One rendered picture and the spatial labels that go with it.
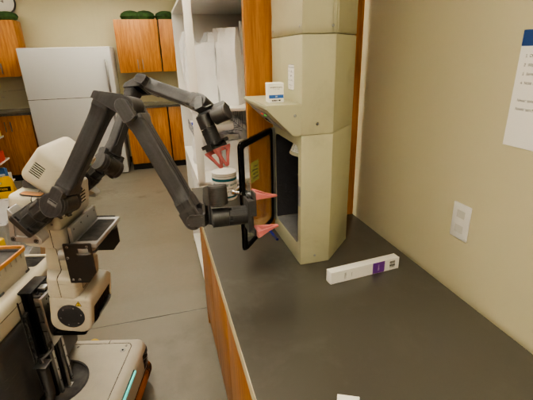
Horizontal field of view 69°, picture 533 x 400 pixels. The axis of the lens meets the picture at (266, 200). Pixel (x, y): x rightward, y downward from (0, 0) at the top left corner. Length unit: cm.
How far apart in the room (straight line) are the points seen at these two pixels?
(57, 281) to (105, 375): 62
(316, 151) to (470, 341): 70
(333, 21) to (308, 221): 64
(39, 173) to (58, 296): 48
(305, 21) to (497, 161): 66
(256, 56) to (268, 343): 103
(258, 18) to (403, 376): 125
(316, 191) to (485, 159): 51
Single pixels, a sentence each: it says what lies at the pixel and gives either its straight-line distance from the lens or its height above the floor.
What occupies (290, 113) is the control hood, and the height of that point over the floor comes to 148.
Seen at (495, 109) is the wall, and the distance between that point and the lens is 122.
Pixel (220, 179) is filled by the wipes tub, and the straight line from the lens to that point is 200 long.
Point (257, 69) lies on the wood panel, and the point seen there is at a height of 160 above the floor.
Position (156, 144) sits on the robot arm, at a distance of 118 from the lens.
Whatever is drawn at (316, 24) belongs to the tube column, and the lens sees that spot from 126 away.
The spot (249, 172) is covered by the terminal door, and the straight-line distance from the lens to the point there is 137.
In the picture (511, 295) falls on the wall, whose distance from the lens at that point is 127.
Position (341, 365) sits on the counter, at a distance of 105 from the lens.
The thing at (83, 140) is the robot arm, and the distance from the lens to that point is 128.
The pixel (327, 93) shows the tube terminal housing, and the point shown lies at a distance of 127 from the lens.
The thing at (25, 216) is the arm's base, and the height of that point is 121.
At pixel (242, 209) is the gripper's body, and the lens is 116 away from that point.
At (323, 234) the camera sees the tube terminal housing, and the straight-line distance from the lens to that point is 141.
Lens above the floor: 166
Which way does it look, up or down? 21 degrees down
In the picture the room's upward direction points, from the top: 1 degrees counter-clockwise
